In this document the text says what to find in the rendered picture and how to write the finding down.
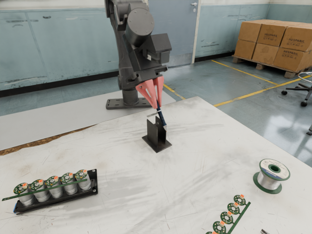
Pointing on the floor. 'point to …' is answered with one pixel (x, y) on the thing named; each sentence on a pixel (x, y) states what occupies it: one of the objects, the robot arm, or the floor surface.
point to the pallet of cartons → (276, 45)
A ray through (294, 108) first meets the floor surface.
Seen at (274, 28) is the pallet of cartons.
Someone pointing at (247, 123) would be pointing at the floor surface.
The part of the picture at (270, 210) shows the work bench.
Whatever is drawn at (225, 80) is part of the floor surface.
